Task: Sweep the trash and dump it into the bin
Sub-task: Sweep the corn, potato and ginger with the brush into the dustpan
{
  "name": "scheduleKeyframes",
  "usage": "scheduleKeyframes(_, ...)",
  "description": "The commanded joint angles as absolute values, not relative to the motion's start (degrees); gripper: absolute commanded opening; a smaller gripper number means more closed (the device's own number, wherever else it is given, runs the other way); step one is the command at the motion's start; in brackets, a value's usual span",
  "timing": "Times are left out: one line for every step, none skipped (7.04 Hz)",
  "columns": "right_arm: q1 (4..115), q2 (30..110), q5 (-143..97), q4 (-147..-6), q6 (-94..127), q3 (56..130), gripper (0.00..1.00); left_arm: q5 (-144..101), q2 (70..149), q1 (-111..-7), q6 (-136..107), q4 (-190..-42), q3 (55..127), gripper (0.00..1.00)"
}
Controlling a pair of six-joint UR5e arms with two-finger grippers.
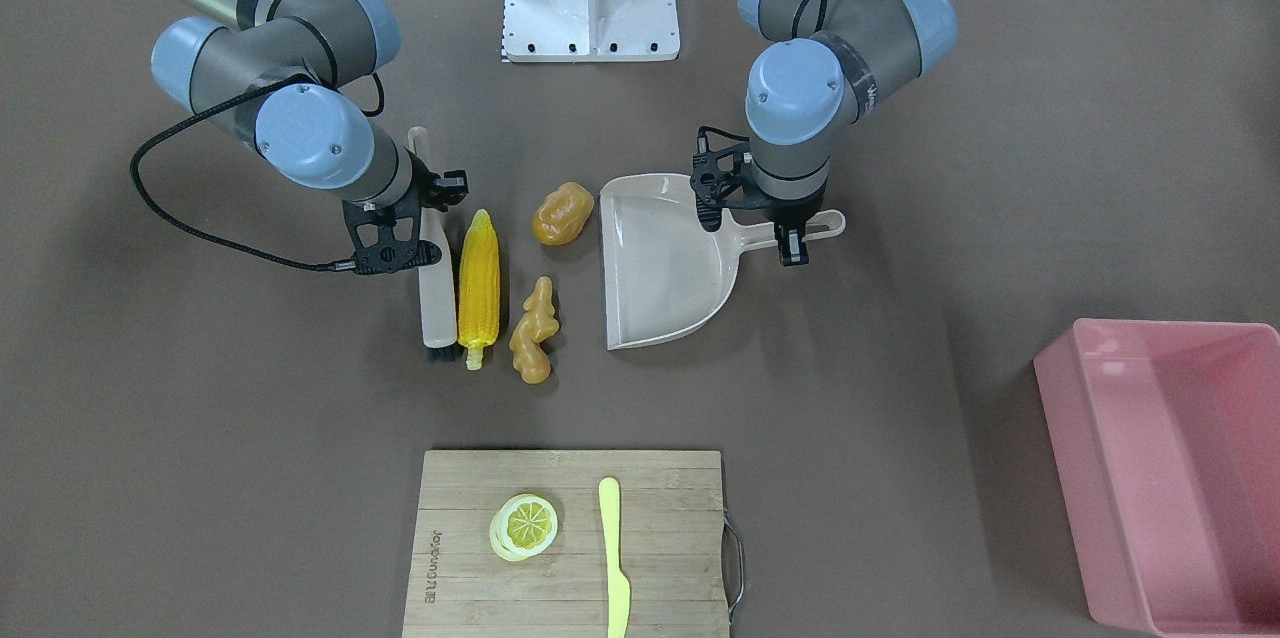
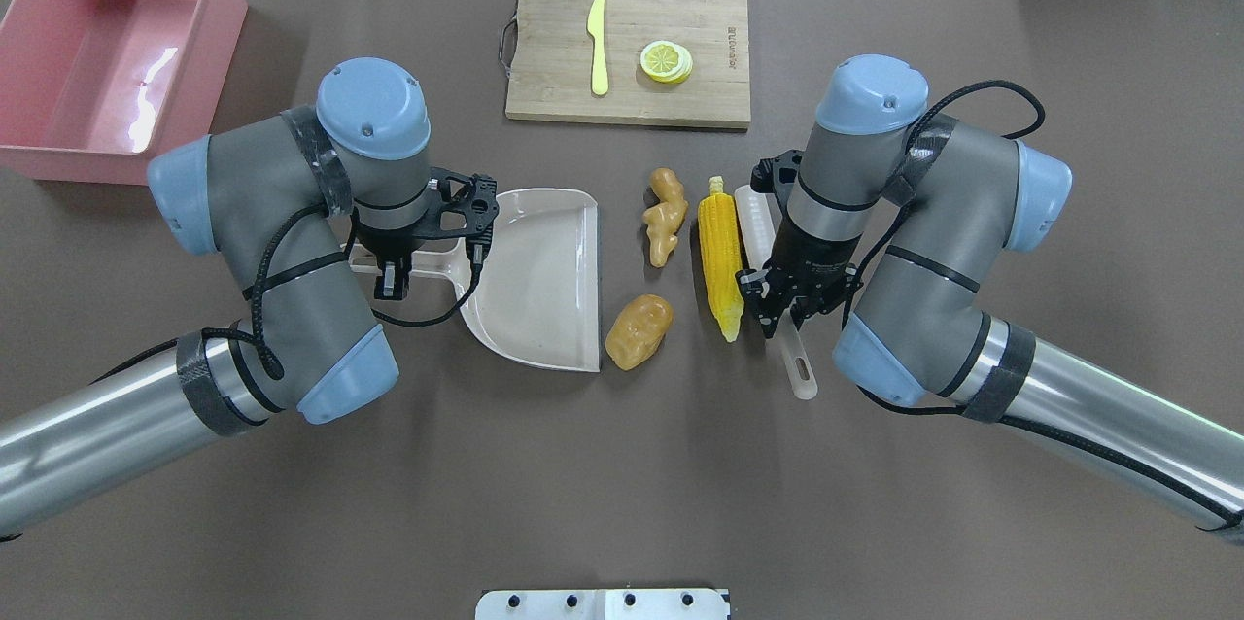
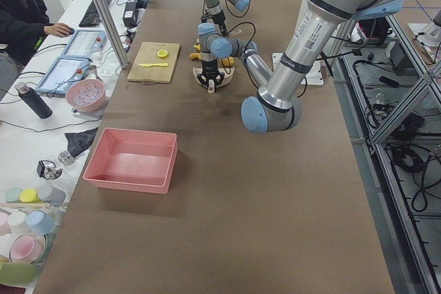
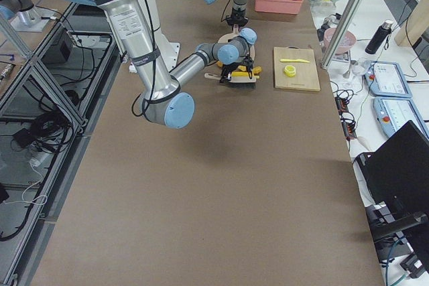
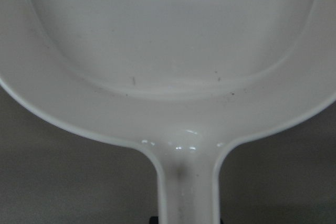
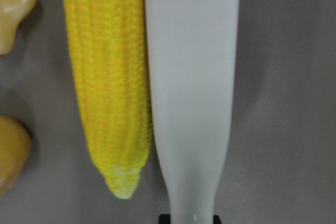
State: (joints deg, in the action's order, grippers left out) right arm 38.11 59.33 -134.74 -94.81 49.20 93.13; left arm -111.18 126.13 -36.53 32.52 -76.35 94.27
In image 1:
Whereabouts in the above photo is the wooden cutting board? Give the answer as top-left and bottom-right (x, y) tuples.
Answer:
(402, 448), (736, 637)

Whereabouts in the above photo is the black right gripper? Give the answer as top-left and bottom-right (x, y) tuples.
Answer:
(399, 152), (468, 218)

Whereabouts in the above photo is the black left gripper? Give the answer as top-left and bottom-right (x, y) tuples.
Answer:
(756, 181), (826, 266)

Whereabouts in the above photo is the yellow corn cob toy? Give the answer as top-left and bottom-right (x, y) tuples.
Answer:
(457, 209), (500, 372)

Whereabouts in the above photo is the yellow lemon slice toy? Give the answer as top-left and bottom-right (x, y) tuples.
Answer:
(489, 493), (559, 562)

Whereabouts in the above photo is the brown potato toy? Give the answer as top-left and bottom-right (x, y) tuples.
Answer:
(531, 181), (595, 246)

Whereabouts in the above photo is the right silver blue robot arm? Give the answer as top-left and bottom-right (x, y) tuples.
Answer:
(151, 0), (467, 210)

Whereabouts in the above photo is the beige plastic dustpan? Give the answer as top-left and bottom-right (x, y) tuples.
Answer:
(599, 173), (847, 351)

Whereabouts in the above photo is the beige hand brush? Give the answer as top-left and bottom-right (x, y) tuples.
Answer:
(407, 126), (462, 363)

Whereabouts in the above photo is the pink plastic bin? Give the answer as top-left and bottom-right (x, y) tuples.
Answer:
(1034, 318), (1279, 637)

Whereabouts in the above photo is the yellow plastic knife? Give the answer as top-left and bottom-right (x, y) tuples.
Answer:
(598, 477), (632, 638)

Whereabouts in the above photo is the brown ginger root toy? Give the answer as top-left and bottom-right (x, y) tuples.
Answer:
(509, 275), (561, 386)

